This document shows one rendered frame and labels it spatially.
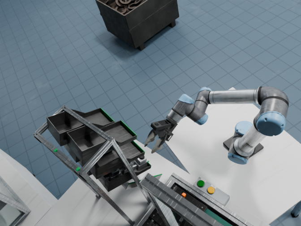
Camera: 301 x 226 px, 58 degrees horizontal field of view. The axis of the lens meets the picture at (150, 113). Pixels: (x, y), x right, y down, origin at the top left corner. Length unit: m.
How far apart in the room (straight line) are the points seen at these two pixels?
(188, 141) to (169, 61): 2.00
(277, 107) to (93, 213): 1.28
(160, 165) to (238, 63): 2.12
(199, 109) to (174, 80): 2.06
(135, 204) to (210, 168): 0.54
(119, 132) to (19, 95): 3.22
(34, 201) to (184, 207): 1.67
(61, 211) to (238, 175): 1.20
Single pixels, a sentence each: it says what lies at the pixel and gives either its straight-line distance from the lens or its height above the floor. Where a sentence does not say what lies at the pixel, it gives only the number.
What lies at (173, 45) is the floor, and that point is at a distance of 4.03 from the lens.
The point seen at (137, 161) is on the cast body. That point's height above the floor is 1.26.
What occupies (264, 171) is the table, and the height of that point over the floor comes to 0.86.
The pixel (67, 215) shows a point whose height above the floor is 0.86.
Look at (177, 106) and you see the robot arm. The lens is 1.44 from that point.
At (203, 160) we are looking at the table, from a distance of 1.89.
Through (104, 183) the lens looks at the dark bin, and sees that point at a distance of 1.41.
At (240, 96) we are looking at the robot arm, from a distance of 1.45.
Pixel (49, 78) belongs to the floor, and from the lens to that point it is 4.33.
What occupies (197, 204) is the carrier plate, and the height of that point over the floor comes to 0.97.
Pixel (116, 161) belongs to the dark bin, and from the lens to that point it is 1.28.
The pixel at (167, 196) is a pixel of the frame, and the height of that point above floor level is 1.98.
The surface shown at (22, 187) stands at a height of 0.86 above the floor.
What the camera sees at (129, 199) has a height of 0.86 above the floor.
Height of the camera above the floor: 2.55
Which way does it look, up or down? 52 degrees down
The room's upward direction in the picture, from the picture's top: 19 degrees counter-clockwise
